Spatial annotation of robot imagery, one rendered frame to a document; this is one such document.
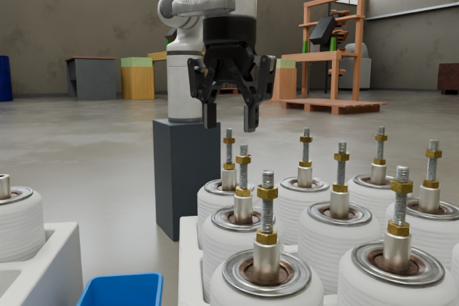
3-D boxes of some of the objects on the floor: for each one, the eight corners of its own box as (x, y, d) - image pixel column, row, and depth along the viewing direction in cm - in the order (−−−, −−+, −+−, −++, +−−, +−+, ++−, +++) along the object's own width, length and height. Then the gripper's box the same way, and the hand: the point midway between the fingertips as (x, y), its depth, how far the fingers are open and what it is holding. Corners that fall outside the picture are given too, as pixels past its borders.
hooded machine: (354, 89, 1217) (356, 44, 1194) (371, 90, 1158) (374, 42, 1135) (337, 90, 1176) (339, 43, 1152) (353, 91, 1117) (356, 42, 1093)
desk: (103, 95, 808) (101, 60, 795) (118, 99, 681) (116, 57, 669) (67, 96, 770) (64, 59, 758) (76, 100, 644) (72, 56, 631)
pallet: (388, 111, 434) (389, 102, 432) (341, 115, 393) (342, 105, 391) (317, 105, 536) (318, 98, 535) (274, 107, 495) (274, 100, 494)
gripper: (290, 14, 48) (287, 131, 51) (203, 23, 57) (204, 123, 59) (264, 5, 42) (262, 138, 45) (171, 16, 50) (173, 128, 53)
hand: (229, 121), depth 52 cm, fingers open, 6 cm apart
